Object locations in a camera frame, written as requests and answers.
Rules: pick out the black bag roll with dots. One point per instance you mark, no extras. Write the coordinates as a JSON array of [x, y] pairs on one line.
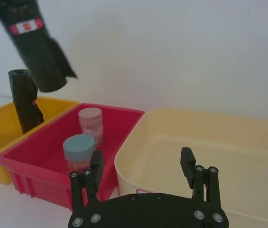
[[24, 104], [35, 52]]

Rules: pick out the blue-lidded jar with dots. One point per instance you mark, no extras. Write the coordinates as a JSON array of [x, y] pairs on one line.
[[78, 152]]

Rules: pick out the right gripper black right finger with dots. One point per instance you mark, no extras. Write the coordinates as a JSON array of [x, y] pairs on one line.
[[187, 166]]

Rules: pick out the cream plastic bin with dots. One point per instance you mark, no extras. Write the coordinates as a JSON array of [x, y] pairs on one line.
[[195, 142]]

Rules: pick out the pink-lidded jar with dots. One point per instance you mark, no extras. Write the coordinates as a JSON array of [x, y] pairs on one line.
[[91, 126]]

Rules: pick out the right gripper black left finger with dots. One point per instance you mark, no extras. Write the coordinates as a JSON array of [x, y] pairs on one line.
[[96, 166]]

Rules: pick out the red plastic bin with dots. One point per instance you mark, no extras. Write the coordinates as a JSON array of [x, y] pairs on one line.
[[46, 152]]

